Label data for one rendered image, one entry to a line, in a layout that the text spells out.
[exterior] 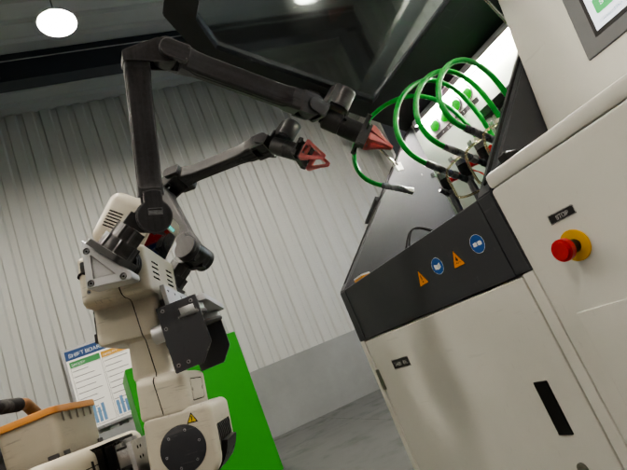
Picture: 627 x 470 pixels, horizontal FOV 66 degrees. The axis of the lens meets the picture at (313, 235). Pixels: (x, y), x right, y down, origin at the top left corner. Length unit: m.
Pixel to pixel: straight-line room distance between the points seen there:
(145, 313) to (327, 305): 6.82
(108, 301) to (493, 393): 0.90
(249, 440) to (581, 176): 3.83
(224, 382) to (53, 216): 4.84
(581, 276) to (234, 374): 3.73
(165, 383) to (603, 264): 0.93
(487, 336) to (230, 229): 7.22
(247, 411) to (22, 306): 4.55
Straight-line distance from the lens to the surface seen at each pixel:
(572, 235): 0.86
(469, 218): 0.99
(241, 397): 4.36
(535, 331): 0.98
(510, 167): 0.91
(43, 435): 1.33
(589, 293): 0.88
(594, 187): 0.83
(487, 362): 1.09
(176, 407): 1.22
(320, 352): 7.82
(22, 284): 8.16
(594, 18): 1.12
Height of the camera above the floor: 0.79
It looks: 14 degrees up
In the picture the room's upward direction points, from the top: 23 degrees counter-clockwise
